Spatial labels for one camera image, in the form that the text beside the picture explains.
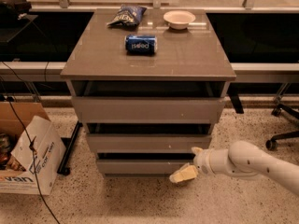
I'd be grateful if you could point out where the black cable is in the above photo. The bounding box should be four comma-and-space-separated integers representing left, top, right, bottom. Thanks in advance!
0, 61, 62, 224

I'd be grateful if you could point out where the grey top drawer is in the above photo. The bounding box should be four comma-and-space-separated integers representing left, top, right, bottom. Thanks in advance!
72, 97, 224, 124

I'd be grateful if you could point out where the grey bottom drawer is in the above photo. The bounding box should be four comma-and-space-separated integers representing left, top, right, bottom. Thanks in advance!
96, 160, 192, 175

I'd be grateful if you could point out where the blue chip bag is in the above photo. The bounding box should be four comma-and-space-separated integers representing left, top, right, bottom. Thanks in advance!
107, 5, 147, 27

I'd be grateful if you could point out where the black table leg left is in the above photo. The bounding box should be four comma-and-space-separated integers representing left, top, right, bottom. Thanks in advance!
57, 121, 82, 175

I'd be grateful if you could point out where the black table leg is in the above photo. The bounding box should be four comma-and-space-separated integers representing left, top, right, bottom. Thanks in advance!
227, 86, 244, 114
57, 121, 82, 175

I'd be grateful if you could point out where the cardboard box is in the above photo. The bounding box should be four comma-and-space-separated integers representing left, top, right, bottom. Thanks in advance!
0, 102, 65, 195

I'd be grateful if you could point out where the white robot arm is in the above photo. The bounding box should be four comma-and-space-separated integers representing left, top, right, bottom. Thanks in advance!
169, 141, 299, 195

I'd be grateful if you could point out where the grey drawer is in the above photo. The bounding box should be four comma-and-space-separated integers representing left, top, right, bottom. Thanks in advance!
96, 160, 192, 175
86, 134, 211, 153
72, 97, 224, 124

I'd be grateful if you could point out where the grey drawer cabinet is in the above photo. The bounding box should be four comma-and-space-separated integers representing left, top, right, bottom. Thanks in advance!
61, 9, 235, 177

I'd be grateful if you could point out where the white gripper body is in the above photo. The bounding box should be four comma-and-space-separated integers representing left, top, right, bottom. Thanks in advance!
193, 149, 233, 175

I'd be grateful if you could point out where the grey middle drawer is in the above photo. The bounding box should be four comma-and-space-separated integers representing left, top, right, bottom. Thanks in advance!
86, 134, 211, 153

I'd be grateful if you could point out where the blue pepsi can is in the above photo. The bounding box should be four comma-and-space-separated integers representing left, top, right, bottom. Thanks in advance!
124, 35, 157, 54

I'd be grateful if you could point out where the black office chair base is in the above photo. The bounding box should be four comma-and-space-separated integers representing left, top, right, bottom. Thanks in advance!
264, 103, 299, 152

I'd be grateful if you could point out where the black table leg right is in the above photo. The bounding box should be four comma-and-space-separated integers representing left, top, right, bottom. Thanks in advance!
227, 86, 244, 114

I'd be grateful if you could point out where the white bowl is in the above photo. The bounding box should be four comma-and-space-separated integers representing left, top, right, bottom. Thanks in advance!
164, 10, 195, 30

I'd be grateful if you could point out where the black bag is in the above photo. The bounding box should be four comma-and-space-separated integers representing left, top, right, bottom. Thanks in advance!
0, 0, 32, 20

